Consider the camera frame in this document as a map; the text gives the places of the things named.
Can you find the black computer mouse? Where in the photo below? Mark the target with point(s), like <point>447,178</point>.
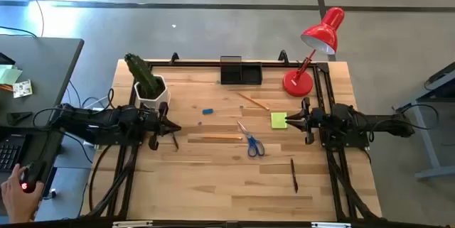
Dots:
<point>33,174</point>

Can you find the white printed card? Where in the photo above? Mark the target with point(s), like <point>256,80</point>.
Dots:
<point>22,88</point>

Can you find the green sticky note pad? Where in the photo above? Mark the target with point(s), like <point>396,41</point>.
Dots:
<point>279,120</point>

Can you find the black mesh desk organizer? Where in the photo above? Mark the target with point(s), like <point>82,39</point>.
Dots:
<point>231,73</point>

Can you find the person's hand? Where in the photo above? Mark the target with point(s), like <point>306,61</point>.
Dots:
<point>17,203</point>

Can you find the black keyboard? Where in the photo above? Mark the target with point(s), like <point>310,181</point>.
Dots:
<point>10,153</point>

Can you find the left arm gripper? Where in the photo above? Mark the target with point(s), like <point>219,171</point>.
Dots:
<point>156,125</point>

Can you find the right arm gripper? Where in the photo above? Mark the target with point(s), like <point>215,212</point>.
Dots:
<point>313,121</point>

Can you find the green cactus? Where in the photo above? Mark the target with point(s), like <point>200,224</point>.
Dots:
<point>142,73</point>

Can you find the silver metal bracket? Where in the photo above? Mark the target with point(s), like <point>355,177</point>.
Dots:
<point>131,224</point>
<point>330,225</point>

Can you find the blue eraser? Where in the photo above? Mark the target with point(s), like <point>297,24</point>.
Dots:
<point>208,111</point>

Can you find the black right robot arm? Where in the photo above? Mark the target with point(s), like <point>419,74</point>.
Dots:
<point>377,119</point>

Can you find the orange wooden pencil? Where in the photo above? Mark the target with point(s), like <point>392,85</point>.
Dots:
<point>222,137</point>
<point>253,101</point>

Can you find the grey desk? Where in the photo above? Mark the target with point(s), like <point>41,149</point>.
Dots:
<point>42,71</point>

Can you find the white hexagonal plant pot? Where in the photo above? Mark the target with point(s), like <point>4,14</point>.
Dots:
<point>147,103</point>

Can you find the dark pen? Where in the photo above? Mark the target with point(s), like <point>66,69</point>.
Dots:
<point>293,176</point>

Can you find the pale green paper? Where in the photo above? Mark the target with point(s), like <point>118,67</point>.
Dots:
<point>10,75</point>

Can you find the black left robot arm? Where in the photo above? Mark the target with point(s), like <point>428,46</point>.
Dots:
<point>92,121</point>

